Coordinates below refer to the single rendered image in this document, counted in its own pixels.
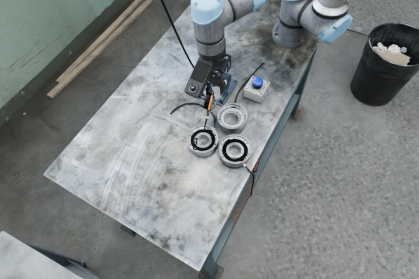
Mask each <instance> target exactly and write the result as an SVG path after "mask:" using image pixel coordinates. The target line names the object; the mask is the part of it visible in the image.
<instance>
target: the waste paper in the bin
mask: <svg viewBox="0 0 419 279"><path fill-rule="evenodd" d="M377 45H378V47H376V46H375V47H373V49H374V50H375V51H376V53H378V55H380V56H381V57H383V58H384V59H386V60H388V61H391V62H393V63H396V64H401V65H407V63H409V62H410V60H409V59H410V57H408V56H406V55H404V54H401V53H404V52H407V48H405V47H402V48H400V47H398V46H397V45H394V44H393V45H390V46H389V47H388V49H387V47H384V46H383V45H382V44H381V43H380V42H379V43H378V44H377Z"/></svg>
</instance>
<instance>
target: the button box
mask: <svg viewBox="0 0 419 279"><path fill-rule="evenodd" d="M254 77H255V76H252V77H251V79H250V80H249V82H248V84H247V85H246V86H245V88H244V97H246V98H248V99H250V100H253V101H255V102H258V103H262V101H263V100H264V97H265V96H266V94H267V92H268V91H269V86H270V82H268V81H265V80H263V85H261V86H260V87H255V86H254V85H253V84H252V79H253V78H254Z"/></svg>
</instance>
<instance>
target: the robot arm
mask: <svg viewBox="0 0 419 279"><path fill-rule="evenodd" d="M265 1H266V0H191V18H192V20H193V27H194V32H195V41H196V48H197V51H198V55H199V58H198V60H197V62H196V65H195V67H194V69H193V71H192V73H191V76H190V78H189V80H188V83H187V84H186V87H185V93H186V94H188V95H190V96H192V97H195V98H201V96H202V94H203V93H204V95H205V96H206V95H207V94H209V91H208V90H209V88H208V85H209V83H210V84H213V86H212V89H213V91H214V99H215V100H216V101H219V100H220V99H221V97H222V95H223V92H224V90H225V88H226V84H227V81H226V80H224V79H222V78H223V74H224V73H225V71H226V67H227V73H228V72H229V70H230V68H231V55H229V54H227V53H226V39H225V38H224V28H225V27H226V26H227V25H229V24H231V23H233V22H234V21H237V20H238V19H240V18H242V17H244V16H246V15H248V14H249V13H253V12H254V11H255V10H256V9H258V8H259V7H261V6H262V5H263V4H264V3H265ZM348 10H349V0H282V3H281V10H280V15H279V19H278V20H277V22H276V24H275V26H274V28H273V31H272V38H273V39H274V41H275V42H276V43H277V44H278V45H280V46H282V47H285V48H288V49H296V48H299V47H302V46H304V45H306V44H307V42H308V41H309V37H310V35H311V34H313V35H314V36H316V37H317V39H319V40H321V41H322V42H324V43H326V44H328V43H331V42H333V41H335V40H336V39H338V38H339V37H340V36H341V35H342V34H343V33H344V32H345V31H346V30H347V28H348V27H349V25H350V24H351V22H352V16H351V15H350V14H348V13H347V11H348ZM226 56H228V58H227V59H226V58H225V57H226ZM229 62H230V66H229V67H228V63H229Z"/></svg>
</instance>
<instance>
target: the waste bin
mask: <svg viewBox="0 0 419 279"><path fill-rule="evenodd" d="M379 42H380V43H381V44H382V45H383V46H384V47H387V49H388V47H389V46H390V45H393V44H394V45H397V46H398V47H400V48H402V47H405V48H407V52H404V53H401V54H404V55H406V56H408V57H410V59H409V60H410V62H409V63H407V65H401V64H396V63H393V62H391V61H388V60H386V59H384V58H383V57H381V56H380V55H378V53H376V51H375V50H374V49H373V47H375V46H376V47H378V45H377V44H378V43H379ZM418 71H419V29H418V28H416V27H413V26H411V25H408V24H404V23H401V22H388V23H384V24H381V25H378V26H377V27H375V28H374V29H373V30H372V31H371V32H370V34H369V36H368V39H367V42H366V44H365V47H364V50H363V52H362V56H361V59H360V62H359V64H358V66H357V69H356V71H355V74H354V77H353V79H352V82H351V84H350V89H351V92H352V94H353V95H354V97H355V98H356V99H357V100H359V101H360V102H362V103H364V104H366V105H370V106H382V105H386V104H387V103H389V102H390V101H391V100H392V99H393V98H394V96H395V95H396V94H397V93H398V92H399V91H400V90H401V89H402V88H403V87H404V86H405V85H406V84H407V82H408V81H409V80H410V79H411V78H412V77H413V76H414V75H415V74H416V73H417V72H418Z"/></svg>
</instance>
